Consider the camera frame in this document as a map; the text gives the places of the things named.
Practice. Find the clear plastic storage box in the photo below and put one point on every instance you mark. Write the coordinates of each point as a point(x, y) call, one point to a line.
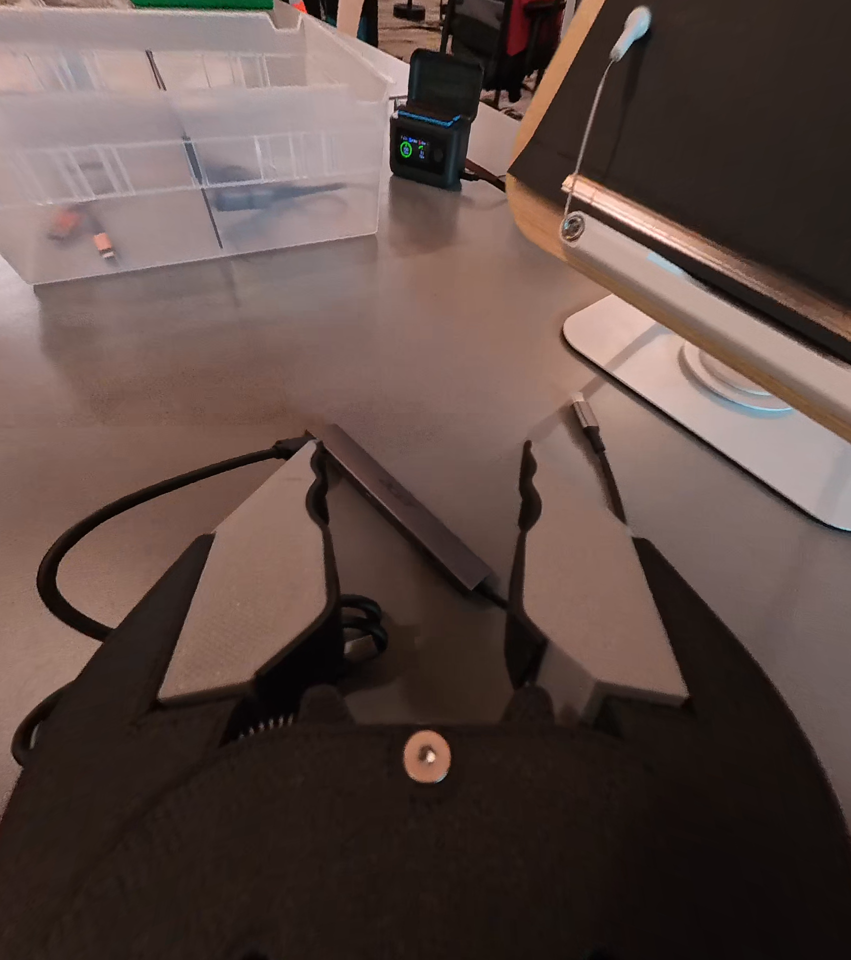
point(170, 142)

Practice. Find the computer monitor with white stand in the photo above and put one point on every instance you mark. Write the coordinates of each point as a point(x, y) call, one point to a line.
point(770, 150)

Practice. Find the slim grey usb hub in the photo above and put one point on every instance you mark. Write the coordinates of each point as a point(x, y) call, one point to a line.
point(395, 502)

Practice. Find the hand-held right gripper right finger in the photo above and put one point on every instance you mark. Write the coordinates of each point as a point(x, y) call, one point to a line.
point(598, 600)

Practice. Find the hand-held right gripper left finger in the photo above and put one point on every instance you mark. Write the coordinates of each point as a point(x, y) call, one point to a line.
point(253, 592)

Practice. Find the black charging case with screen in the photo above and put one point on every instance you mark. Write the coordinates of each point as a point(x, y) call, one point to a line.
point(425, 154)

